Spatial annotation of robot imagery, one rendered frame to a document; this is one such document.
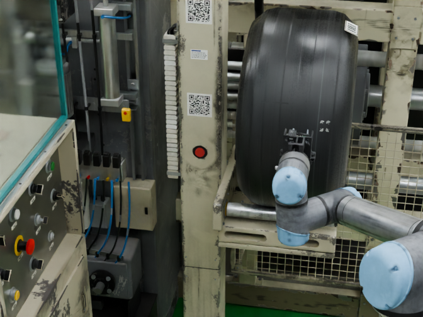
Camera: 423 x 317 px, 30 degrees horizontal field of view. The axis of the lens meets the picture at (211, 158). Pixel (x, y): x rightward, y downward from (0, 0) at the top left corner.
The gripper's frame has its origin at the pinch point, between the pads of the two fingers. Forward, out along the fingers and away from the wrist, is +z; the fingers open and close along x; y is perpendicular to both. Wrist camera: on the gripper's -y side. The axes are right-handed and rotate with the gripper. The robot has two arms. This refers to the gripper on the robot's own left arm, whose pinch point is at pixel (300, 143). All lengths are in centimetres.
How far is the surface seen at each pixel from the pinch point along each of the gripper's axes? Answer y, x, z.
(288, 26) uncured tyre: 26.8, 6.6, 20.1
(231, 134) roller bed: -24, 28, 66
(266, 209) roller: -29.7, 9.8, 19.7
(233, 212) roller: -31.5, 19.7, 18.9
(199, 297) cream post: -71, 32, 31
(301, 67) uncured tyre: 18.4, 1.6, 8.6
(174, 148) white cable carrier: -14.7, 40.1, 25.7
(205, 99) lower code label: 2.8, 29.9, 22.5
